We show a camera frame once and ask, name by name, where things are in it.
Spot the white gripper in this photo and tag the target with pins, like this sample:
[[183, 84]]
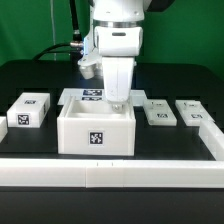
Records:
[[117, 77]]

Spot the white cabinet body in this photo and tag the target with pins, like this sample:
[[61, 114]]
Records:
[[94, 128]]

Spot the white cabinet door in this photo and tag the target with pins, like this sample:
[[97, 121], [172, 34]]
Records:
[[159, 113], [192, 112]]

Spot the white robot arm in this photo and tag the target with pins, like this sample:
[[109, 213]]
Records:
[[117, 40]]

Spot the white cabinet top block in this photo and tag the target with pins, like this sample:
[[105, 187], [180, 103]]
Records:
[[29, 110]]

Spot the white base tag plate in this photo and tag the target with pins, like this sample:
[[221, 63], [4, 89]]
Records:
[[137, 96]]

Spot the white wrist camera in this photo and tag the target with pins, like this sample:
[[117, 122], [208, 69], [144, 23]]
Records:
[[89, 64]]

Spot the white front fence rail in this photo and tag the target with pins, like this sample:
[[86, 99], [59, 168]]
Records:
[[111, 173]]

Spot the white left fence rail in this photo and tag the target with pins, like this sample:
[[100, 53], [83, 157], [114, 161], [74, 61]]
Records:
[[3, 127]]

